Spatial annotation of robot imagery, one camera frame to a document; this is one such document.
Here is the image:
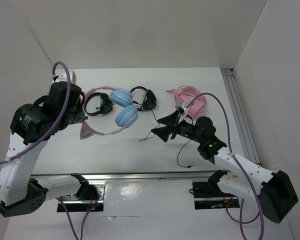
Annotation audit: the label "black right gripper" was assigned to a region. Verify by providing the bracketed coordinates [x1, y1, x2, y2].
[151, 109, 204, 144]

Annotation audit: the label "thin black audio cable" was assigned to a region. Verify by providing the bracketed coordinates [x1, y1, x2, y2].
[132, 99, 194, 169]

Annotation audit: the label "blue pink cat-ear headphones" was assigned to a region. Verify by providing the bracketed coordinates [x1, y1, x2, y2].
[79, 86, 139, 140]

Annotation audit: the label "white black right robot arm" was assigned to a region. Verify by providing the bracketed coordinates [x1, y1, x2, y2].
[151, 111, 299, 224]

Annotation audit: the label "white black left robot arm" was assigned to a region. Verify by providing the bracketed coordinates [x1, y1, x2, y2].
[0, 81, 95, 218]

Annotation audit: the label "black headphones middle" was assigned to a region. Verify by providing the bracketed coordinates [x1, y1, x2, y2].
[130, 86, 157, 112]

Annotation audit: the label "black headphones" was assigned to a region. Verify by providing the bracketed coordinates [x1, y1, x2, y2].
[83, 92, 114, 117]
[130, 86, 157, 112]

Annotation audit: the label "black headphones far left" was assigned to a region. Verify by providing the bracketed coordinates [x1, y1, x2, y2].
[83, 92, 114, 117]

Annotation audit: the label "pink gaming headset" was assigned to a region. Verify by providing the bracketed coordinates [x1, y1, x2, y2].
[166, 85, 207, 119]

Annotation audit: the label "white front cover panel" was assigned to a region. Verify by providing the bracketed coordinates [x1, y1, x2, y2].
[102, 180, 195, 217]

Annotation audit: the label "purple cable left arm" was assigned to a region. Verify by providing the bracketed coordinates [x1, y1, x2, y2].
[0, 60, 96, 240]

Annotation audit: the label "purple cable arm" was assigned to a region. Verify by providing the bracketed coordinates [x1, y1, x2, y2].
[183, 92, 267, 240]
[0, 60, 96, 240]

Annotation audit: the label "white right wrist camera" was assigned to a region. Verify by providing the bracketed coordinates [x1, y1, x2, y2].
[175, 100, 189, 123]

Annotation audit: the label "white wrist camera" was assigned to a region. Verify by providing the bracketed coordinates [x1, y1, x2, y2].
[51, 70, 78, 86]
[175, 100, 189, 123]

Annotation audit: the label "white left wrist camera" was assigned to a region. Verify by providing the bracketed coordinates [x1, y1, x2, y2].
[51, 70, 78, 86]

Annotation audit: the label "aluminium rail front edge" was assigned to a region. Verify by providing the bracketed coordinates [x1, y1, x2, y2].
[31, 170, 241, 183]

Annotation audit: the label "aluminium rail right side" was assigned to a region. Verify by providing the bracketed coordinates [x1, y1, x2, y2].
[220, 68, 261, 165]

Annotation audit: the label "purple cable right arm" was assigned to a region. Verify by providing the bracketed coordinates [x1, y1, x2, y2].
[183, 92, 267, 240]

